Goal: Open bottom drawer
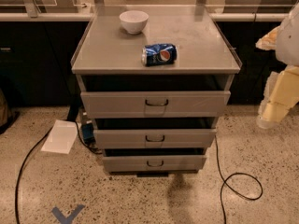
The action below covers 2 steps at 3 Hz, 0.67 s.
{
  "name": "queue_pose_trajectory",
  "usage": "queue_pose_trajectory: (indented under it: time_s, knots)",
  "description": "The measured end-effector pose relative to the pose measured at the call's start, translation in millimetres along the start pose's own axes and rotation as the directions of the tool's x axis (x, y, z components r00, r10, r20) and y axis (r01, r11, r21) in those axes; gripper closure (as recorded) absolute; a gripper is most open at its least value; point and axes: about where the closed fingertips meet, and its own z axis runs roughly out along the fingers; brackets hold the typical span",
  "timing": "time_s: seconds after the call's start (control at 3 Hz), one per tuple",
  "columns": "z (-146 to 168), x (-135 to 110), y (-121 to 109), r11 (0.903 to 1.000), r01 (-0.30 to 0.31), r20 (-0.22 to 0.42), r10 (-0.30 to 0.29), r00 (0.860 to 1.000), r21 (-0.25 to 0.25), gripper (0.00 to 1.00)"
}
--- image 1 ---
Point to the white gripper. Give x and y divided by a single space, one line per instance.
289 44

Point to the grey bottom drawer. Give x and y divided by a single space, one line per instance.
154 163

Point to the grey drawer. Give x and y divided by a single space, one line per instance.
167 138
154 163
154 104

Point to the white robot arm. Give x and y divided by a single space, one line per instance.
284 39

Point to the grey drawer cabinet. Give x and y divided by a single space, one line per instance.
109 59

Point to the grey middle drawer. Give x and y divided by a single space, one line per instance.
167 138

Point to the grey top drawer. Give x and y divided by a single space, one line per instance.
154 104

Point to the blue pepsi can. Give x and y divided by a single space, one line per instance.
159 54

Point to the white ceramic bowl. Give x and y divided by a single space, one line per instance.
133 21

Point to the blue box behind cabinet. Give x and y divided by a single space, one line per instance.
87 133

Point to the white paper sheet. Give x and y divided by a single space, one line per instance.
61 138

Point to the white counter ledge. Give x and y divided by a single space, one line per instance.
261 17

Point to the brown bag at left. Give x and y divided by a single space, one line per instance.
7 117

